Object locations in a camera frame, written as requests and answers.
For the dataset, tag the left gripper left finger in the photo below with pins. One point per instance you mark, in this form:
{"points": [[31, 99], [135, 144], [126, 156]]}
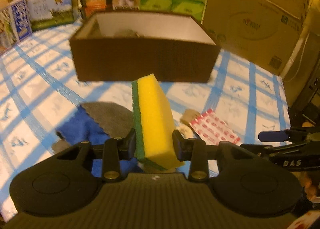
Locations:
{"points": [[115, 150]]}

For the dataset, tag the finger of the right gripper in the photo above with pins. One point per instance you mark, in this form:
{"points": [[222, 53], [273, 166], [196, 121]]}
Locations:
{"points": [[304, 149], [293, 134]]}

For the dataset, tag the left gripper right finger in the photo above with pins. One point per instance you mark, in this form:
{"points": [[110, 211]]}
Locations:
{"points": [[194, 151]]}

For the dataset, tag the red patterned plastic packet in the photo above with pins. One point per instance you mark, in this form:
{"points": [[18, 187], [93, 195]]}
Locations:
{"points": [[210, 128]]}

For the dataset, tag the yellow green sponge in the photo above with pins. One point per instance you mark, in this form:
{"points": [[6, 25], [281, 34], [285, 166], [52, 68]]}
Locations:
{"points": [[154, 125]]}

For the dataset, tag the dark grey cloth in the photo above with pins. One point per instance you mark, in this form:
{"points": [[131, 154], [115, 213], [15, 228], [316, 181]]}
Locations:
{"points": [[126, 33]]}

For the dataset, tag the small white knitted item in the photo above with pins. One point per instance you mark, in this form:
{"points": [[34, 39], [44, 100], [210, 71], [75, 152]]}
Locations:
{"points": [[185, 131]]}

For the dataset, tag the grey felt cloth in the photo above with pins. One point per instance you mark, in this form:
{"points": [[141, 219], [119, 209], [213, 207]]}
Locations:
{"points": [[115, 120]]}

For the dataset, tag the tan cardboard piece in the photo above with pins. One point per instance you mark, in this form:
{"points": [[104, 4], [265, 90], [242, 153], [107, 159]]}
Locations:
{"points": [[188, 116]]}

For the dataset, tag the blue cloth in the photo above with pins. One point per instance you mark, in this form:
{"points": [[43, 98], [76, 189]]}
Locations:
{"points": [[80, 127]]}

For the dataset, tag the blue checked bed sheet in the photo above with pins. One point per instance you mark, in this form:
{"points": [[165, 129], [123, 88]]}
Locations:
{"points": [[40, 91]]}

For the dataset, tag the brown open cardboard box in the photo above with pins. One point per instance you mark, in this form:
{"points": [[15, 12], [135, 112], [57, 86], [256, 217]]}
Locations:
{"points": [[173, 47]]}

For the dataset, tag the large brown cardboard carton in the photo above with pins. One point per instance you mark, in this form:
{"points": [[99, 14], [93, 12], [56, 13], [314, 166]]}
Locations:
{"points": [[264, 32]]}

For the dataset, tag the red black food box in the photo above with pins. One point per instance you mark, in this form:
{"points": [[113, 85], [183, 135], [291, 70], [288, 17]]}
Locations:
{"points": [[86, 12]]}

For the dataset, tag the cow picture milk box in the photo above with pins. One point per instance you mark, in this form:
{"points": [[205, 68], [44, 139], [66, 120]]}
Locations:
{"points": [[51, 13]]}

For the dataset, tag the blue white milk carton box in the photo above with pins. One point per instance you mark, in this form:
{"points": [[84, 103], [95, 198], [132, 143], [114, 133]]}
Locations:
{"points": [[15, 24]]}

